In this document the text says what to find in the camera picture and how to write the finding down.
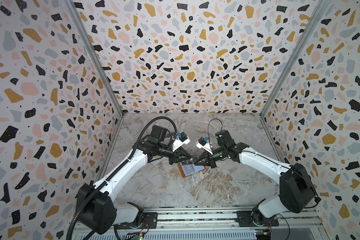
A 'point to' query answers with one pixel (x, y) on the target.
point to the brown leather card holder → (188, 169)
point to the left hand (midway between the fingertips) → (190, 154)
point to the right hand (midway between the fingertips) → (196, 161)
